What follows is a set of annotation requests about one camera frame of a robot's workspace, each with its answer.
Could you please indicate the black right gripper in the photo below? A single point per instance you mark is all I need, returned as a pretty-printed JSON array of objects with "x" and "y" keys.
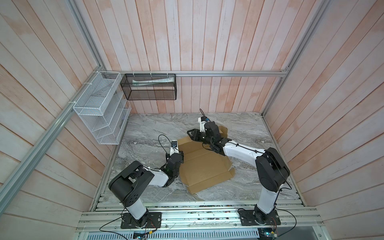
[{"x": 195, "y": 135}]

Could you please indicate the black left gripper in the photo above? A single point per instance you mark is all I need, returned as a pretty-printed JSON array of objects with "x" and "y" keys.
[{"x": 182, "y": 155}]

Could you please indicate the brown cardboard box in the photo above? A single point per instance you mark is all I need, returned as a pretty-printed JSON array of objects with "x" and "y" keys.
[{"x": 202, "y": 168}]

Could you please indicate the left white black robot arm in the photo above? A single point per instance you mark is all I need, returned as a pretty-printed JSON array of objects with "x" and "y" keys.
[{"x": 129, "y": 184}]

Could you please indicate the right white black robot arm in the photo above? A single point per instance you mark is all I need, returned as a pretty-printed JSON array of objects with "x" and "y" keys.
[{"x": 271, "y": 168}]

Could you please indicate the left green circuit board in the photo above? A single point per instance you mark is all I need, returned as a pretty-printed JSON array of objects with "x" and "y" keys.
[{"x": 139, "y": 236}]

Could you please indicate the green circuit board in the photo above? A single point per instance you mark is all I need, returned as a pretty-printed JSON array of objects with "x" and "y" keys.
[
  {"x": 265, "y": 234},
  {"x": 139, "y": 236}
]

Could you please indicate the white paper in black basket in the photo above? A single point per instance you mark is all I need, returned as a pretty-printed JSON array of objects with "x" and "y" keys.
[{"x": 157, "y": 82}]

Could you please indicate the right green circuit board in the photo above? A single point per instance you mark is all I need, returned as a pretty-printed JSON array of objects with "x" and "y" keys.
[{"x": 265, "y": 234}]

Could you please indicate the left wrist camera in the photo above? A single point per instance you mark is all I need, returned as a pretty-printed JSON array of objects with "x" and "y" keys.
[{"x": 174, "y": 147}]

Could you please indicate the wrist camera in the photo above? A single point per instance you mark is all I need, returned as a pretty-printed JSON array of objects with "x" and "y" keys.
[
  {"x": 202, "y": 121},
  {"x": 174, "y": 147}
]

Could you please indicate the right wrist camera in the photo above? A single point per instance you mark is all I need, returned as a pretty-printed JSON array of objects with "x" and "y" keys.
[{"x": 202, "y": 121}]

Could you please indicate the aluminium mounting rail frame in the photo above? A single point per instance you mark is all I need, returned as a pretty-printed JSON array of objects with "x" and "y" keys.
[{"x": 200, "y": 215}]

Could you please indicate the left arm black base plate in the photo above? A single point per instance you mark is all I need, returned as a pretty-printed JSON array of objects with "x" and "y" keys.
[{"x": 148, "y": 220}]

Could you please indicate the black wire mesh basket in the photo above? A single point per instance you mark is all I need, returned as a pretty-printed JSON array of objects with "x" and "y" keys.
[{"x": 148, "y": 93}]

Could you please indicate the white wire mesh shelf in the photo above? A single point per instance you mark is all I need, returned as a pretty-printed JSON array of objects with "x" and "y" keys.
[{"x": 103, "y": 108}]

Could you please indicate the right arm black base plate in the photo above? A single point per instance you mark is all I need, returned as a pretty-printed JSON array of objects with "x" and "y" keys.
[{"x": 258, "y": 218}]

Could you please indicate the white slotted cable duct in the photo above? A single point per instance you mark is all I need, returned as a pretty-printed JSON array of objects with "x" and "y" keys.
[{"x": 208, "y": 234}]

